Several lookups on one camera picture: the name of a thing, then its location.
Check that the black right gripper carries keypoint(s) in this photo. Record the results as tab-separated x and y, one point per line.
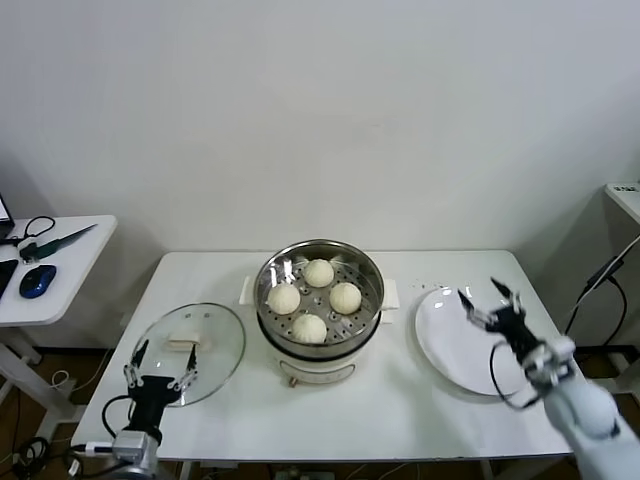
515	332

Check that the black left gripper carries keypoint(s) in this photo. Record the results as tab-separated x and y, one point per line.
150	405

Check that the round glass pot lid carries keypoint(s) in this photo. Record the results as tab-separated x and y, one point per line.
220	325

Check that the white steamed baozi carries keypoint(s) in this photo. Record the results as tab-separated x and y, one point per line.
345	297
309	327
319	272
284	299

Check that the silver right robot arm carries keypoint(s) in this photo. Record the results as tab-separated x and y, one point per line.
585	415

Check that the perforated steel steamer basket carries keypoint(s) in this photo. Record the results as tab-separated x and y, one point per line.
270	275

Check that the round white plate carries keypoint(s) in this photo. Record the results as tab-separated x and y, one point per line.
445	340

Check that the white side table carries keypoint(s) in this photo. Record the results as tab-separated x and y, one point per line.
85	260

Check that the blue computer mouse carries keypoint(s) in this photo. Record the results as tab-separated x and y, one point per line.
38	280

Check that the white electric cooker pot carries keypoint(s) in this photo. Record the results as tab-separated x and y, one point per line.
320	367

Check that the white power strip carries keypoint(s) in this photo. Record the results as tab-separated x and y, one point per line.
300	472

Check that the small white black gadget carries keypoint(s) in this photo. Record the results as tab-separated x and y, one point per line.
29	250

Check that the flat black device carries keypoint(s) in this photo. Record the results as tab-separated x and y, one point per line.
6	277

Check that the open laptop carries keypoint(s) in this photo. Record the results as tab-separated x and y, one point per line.
4	215

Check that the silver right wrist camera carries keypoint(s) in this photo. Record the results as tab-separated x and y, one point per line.
550	357

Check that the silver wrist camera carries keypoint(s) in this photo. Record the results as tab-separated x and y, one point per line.
132	445
550	357

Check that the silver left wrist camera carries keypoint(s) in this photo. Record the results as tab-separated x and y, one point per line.
132	445

